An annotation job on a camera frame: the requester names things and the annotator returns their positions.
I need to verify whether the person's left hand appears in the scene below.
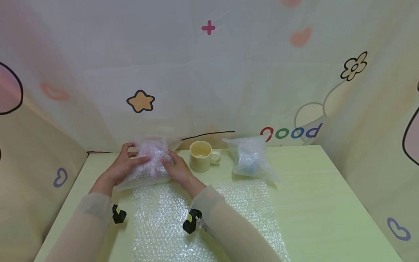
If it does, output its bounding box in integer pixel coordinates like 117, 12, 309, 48
101, 142, 152, 187

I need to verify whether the person's right hand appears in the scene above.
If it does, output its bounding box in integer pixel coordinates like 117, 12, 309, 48
161, 150, 194, 185

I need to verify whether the bubble-wrapped pink object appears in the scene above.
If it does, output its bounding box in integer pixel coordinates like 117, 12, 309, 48
113, 135, 183, 192

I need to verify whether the person's right forearm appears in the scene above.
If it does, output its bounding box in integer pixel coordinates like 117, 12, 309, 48
179, 176, 283, 262

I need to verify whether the person's left forearm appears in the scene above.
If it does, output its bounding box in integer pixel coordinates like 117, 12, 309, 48
46, 180, 116, 262

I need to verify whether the cream yellow mug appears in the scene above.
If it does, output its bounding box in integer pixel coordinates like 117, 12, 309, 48
189, 140, 222, 173

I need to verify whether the black wrist band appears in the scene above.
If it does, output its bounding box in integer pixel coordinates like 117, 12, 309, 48
112, 204, 127, 224
182, 209, 203, 234

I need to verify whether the clear bubble wrap sheet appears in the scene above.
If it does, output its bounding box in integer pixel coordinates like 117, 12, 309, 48
132, 180, 291, 262

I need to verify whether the bubble-wrapped blue object in bag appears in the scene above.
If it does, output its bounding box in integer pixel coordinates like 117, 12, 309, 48
223, 135, 281, 182

